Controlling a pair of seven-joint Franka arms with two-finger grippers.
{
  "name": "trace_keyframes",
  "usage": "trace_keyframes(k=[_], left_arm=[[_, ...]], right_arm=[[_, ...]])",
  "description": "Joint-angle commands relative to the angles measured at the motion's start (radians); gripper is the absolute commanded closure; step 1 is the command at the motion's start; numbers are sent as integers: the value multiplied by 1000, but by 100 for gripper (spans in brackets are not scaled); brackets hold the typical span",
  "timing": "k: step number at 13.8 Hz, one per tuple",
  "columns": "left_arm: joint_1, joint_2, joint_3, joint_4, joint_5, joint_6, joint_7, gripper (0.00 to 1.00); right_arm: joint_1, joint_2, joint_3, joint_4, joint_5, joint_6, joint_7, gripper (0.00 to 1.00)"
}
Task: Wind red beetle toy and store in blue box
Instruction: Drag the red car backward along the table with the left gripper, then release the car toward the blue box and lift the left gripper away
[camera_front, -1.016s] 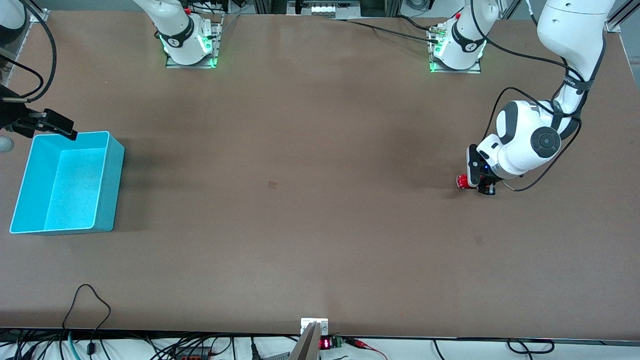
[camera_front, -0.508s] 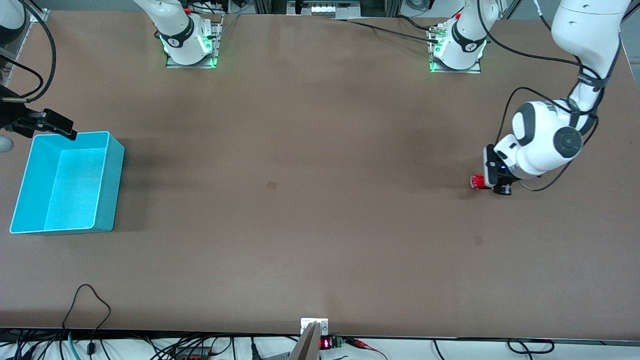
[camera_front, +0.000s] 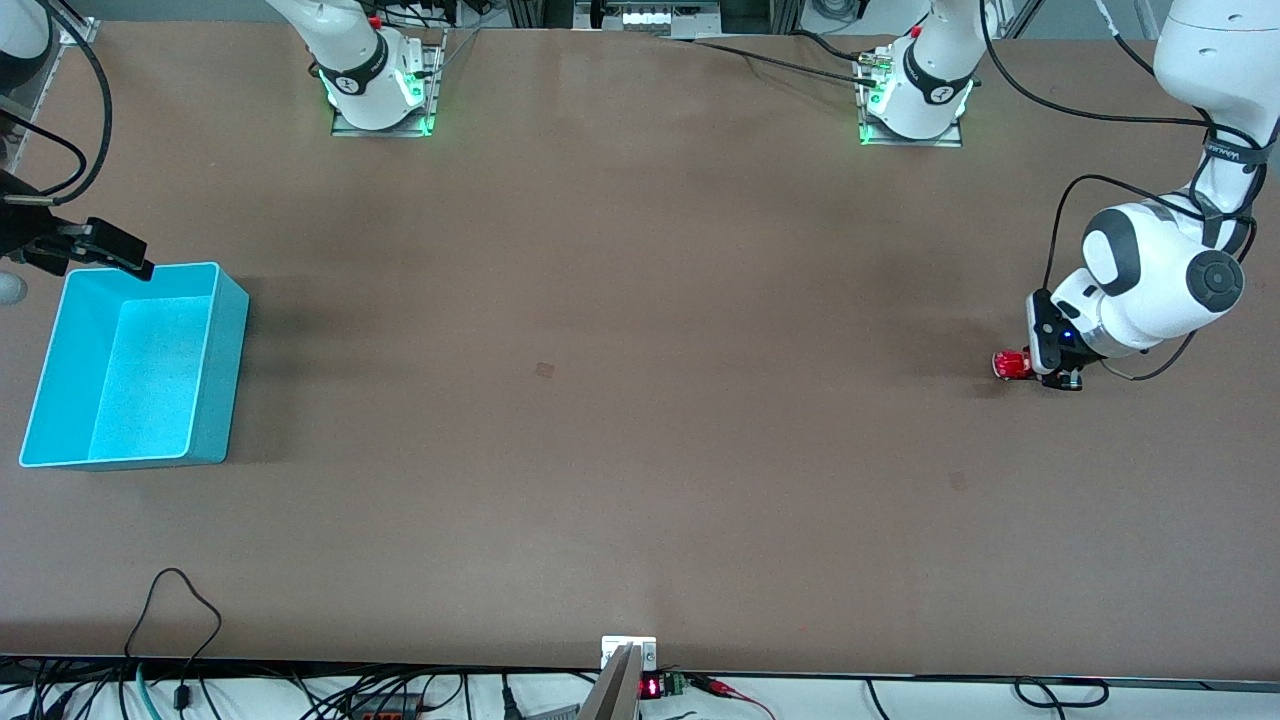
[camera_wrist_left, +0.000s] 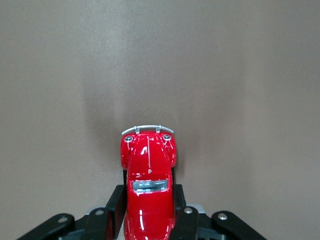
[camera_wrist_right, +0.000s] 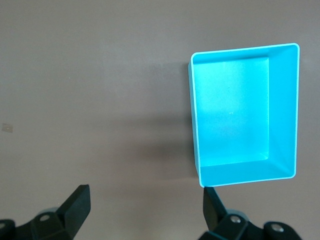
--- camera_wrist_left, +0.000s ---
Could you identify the red beetle toy car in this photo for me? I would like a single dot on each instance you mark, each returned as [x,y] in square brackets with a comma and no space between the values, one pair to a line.
[150,200]

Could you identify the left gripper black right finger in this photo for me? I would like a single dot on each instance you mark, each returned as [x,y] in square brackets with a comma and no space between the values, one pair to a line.
[185,220]

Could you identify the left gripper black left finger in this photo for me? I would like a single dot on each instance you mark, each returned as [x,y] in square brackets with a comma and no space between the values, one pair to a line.
[115,207]

